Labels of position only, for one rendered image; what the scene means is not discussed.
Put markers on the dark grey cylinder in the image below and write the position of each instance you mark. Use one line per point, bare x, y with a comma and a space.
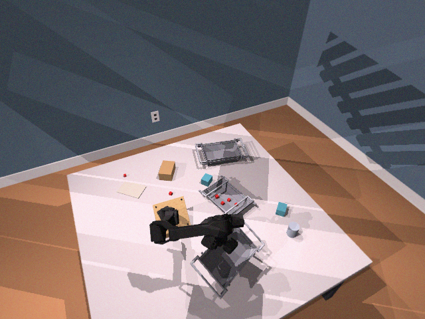
293, 229

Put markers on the teal block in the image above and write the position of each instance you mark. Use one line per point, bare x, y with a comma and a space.
281, 209
206, 179

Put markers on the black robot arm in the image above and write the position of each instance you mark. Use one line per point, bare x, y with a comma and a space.
218, 226

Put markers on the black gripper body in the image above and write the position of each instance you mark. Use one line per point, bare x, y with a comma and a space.
229, 245

